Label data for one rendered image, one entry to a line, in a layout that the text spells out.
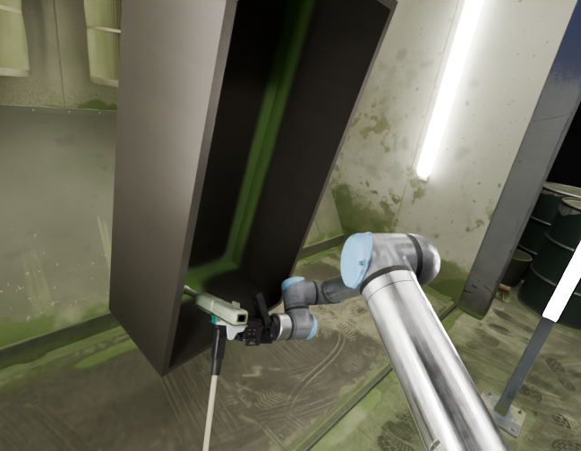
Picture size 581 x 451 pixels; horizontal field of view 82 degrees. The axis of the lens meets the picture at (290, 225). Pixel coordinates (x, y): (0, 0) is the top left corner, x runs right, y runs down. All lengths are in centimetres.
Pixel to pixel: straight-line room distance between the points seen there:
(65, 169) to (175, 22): 143
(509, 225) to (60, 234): 265
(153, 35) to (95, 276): 141
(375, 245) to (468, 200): 202
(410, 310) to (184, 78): 63
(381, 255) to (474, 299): 219
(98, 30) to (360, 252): 162
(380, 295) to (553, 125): 206
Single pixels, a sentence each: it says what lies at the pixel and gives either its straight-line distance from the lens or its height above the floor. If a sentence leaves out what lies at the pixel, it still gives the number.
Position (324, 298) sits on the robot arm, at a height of 68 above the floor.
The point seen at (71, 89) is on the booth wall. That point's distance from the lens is 224.
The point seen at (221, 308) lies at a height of 75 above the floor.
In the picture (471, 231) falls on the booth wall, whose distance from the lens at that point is 273.
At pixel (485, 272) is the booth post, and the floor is 37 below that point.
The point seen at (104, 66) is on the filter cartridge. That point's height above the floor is 134.
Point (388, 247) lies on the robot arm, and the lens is 72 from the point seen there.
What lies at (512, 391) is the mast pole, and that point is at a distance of 212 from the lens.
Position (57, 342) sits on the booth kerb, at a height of 10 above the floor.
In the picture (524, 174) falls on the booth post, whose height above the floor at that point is 107.
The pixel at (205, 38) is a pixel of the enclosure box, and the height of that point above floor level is 143.
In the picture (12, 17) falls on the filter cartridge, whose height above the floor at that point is 147.
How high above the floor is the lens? 137
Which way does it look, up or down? 22 degrees down
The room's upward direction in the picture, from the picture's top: 9 degrees clockwise
